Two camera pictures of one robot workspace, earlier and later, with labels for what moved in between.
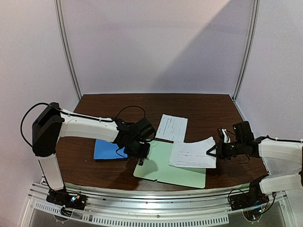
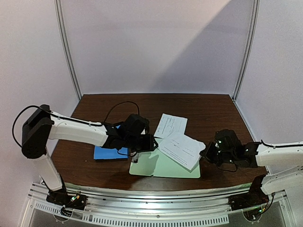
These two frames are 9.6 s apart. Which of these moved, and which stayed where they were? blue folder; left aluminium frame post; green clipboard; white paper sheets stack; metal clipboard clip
Moved: metal clipboard clip; green clipboard; white paper sheets stack
Stayed: left aluminium frame post; blue folder
